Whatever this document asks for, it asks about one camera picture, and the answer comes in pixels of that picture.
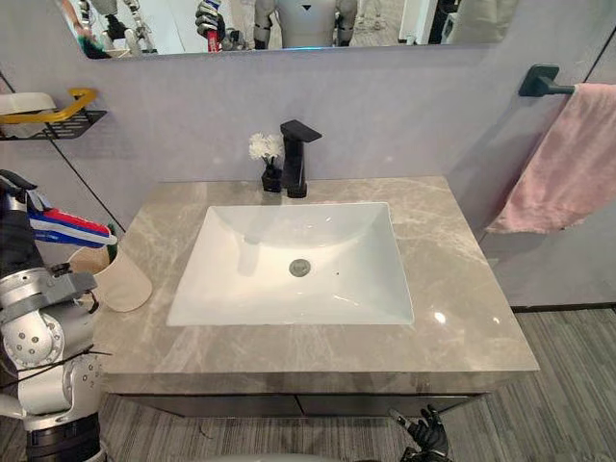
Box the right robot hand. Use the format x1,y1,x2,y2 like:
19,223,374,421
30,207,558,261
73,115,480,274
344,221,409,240
388,403,451,462

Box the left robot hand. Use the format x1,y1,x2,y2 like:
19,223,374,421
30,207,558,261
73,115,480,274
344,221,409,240
0,168,52,283

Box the red white blue toothpaste tube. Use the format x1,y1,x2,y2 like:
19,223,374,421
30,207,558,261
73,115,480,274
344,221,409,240
25,190,119,250

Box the dark green toothbrush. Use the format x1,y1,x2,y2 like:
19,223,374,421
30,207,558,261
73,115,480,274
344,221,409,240
90,219,120,280

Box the beige cup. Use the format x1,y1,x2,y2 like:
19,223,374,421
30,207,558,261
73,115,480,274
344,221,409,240
66,244,154,314

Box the yellow curved plastic holder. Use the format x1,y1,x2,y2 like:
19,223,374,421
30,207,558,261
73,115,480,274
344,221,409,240
0,87,100,128

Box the white rectangular sink basin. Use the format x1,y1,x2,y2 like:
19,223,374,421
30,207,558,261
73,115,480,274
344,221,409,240
166,201,416,328

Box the white flowers in black vase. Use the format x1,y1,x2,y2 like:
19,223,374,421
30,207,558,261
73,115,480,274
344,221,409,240
247,132,286,194

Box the black faucet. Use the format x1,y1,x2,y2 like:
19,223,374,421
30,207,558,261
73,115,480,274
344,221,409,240
279,119,323,199

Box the pink towel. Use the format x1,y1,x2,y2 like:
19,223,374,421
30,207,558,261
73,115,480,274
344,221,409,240
484,82,616,236

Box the black towel bar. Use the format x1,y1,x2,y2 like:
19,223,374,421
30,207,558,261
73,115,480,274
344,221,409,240
518,64,578,99

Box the black perforated wall shelf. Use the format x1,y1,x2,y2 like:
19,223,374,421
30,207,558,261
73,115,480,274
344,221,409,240
0,110,109,142

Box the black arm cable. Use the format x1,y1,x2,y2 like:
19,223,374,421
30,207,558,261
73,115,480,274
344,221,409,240
0,349,114,387

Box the wall mirror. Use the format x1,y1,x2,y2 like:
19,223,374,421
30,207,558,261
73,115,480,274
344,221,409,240
54,0,512,62

